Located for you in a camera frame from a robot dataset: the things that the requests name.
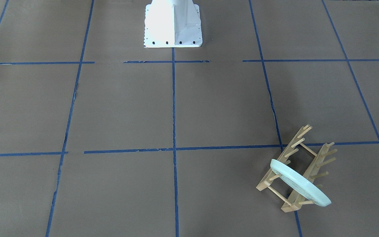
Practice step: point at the light green plate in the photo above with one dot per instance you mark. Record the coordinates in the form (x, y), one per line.
(300, 184)

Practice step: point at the wooden dish rack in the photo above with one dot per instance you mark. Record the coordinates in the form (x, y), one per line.
(320, 159)

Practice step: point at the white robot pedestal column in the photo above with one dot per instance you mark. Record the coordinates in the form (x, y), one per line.
(172, 24)

